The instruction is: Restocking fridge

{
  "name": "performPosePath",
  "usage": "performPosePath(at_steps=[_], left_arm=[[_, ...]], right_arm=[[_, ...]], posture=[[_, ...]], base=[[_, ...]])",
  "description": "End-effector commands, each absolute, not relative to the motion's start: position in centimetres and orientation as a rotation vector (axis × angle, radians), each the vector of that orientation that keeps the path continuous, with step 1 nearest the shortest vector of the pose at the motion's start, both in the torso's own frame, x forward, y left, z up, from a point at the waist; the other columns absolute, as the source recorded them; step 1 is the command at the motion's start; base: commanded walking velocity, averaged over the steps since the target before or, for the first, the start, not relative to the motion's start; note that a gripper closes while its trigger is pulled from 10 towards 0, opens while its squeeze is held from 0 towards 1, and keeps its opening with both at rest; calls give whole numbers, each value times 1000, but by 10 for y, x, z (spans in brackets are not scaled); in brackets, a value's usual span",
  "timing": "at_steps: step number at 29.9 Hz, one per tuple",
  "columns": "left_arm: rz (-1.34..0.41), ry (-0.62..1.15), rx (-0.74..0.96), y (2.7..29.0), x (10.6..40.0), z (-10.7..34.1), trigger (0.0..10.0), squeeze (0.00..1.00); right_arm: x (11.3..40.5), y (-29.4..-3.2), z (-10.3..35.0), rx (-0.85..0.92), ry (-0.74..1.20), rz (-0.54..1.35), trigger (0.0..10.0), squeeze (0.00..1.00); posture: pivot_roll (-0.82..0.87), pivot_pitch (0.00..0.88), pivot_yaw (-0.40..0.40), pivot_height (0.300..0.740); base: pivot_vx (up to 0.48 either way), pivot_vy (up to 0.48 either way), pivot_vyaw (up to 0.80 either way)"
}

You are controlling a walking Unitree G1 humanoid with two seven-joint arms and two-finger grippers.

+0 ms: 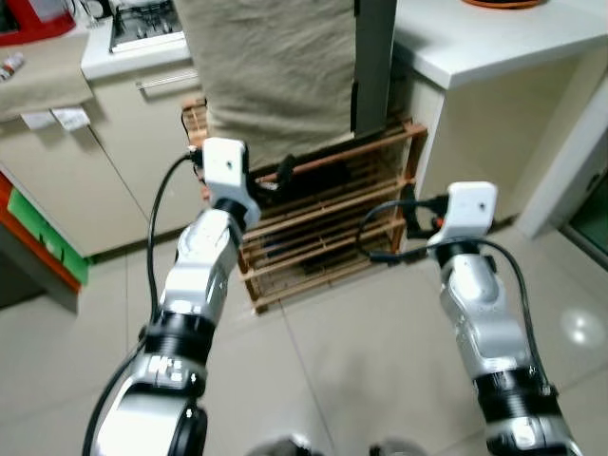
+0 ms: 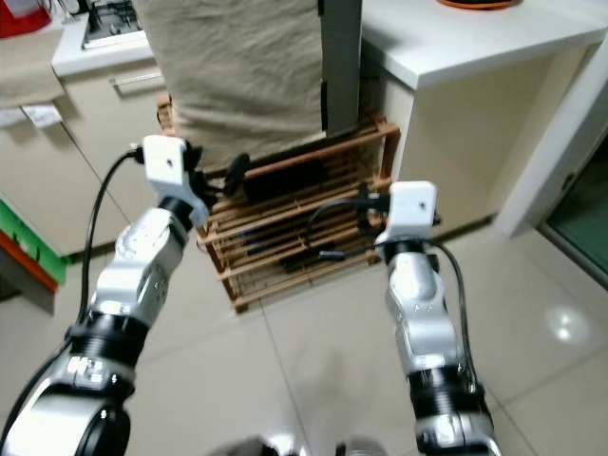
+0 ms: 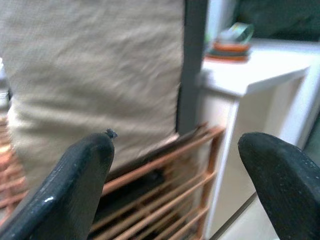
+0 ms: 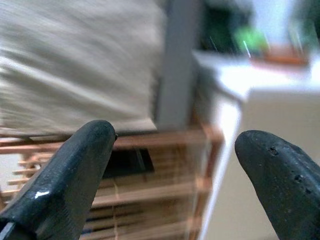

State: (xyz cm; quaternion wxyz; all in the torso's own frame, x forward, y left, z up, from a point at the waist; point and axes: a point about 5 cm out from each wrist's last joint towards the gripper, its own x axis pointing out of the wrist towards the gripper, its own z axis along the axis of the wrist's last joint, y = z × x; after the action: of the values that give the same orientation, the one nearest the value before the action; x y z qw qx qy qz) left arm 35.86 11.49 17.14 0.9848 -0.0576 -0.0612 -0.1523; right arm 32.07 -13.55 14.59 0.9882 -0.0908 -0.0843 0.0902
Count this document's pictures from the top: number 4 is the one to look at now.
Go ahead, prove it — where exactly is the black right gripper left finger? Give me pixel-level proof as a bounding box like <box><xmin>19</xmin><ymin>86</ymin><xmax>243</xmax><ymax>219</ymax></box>
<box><xmin>0</xmin><ymin>119</ymin><xmax>118</xmax><ymax>240</ymax></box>

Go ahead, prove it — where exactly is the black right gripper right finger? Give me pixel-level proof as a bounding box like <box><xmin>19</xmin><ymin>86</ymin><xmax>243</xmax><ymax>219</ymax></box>
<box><xmin>234</xmin><ymin>129</ymin><xmax>320</xmax><ymax>240</ymax></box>

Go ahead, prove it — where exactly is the dark grey fridge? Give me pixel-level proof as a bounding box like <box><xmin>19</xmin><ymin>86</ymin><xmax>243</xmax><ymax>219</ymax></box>
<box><xmin>0</xmin><ymin>0</ymin><xmax>204</xmax><ymax>137</ymax></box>

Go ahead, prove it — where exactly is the white counter cabinet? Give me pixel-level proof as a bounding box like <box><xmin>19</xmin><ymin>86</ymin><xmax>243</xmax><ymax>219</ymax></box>
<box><xmin>192</xmin><ymin>49</ymin><xmax>320</xmax><ymax>240</ymax></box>

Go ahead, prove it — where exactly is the wooden slat pallet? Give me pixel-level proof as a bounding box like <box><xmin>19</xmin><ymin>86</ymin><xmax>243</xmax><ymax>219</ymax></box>
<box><xmin>0</xmin><ymin>124</ymin><xmax>226</xmax><ymax>240</ymax></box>

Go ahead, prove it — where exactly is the orange tray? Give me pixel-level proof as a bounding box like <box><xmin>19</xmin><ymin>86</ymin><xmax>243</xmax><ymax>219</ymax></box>
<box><xmin>249</xmin><ymin>44</ymin><xmax>312</xmax><ymax>70</ymax></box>

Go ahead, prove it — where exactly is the green object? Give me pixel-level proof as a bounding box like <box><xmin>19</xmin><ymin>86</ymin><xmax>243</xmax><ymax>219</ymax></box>
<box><xmin>233</xmin><ymin>24</ymin><xmax>270</xmax><ymax>57</ymax></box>

